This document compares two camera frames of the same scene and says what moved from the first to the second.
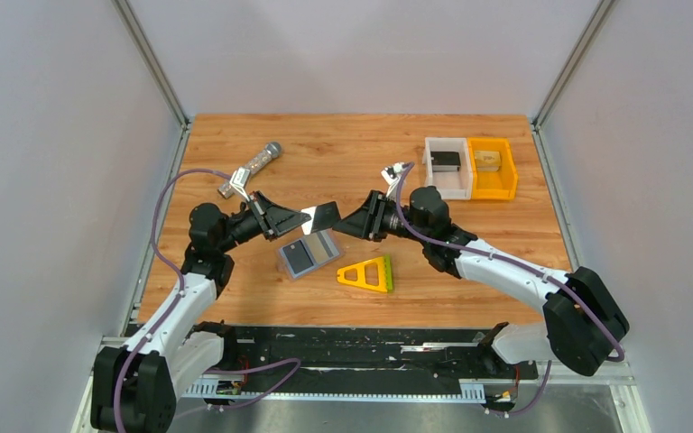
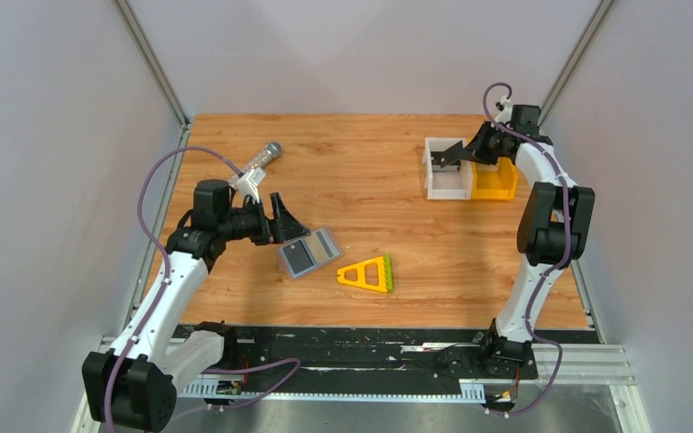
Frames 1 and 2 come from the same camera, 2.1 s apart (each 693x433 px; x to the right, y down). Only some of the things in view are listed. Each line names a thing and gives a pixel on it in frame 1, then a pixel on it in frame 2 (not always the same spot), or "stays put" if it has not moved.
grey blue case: (309, 253) stays put
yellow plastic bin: (498, 185) stays put
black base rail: (383, 354) stays put
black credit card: (326, 216) to (437, 156)
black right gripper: (374, 216) to (474, 152)
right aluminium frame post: (578, 54) stays put
